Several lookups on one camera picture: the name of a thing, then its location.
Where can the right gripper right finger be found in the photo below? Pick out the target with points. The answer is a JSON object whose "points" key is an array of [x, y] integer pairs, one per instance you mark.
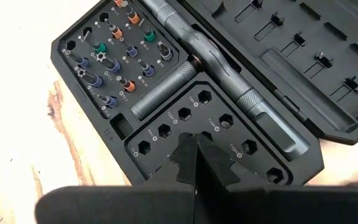
{"points": [[275, 205]]}

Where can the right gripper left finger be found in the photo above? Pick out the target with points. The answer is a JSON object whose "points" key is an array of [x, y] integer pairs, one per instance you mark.
{"points": [[120, 205]]}

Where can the black plastic tool case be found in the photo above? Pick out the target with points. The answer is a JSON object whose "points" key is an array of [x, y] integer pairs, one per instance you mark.
{"points": [[291, 71]]}

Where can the blue-collared screwdriver bit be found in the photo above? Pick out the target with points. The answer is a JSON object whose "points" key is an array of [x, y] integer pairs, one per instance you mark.
{"points": [[131, 50], [113, 64], [109, 100], [94, 80], [148, 69], [82, 61]]}

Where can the orange-collared screwdriver bit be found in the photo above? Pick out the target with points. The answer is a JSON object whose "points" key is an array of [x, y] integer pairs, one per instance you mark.
{"points": [[129, 85], [118, 2], [133, 17], [116, 31]]}

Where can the grey knurled extension bar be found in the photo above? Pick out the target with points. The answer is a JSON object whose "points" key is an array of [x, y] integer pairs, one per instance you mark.
{"points": [[163, 90]]}

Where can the grey-collared screwdriver bit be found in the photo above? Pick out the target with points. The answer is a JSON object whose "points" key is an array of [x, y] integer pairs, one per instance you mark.
{"points": [[165, 53]]}

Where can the green-collared screwdriver bit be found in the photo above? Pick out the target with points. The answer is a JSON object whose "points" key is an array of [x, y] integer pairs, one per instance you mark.
{"points": [[99, 46], [149, 35]]}

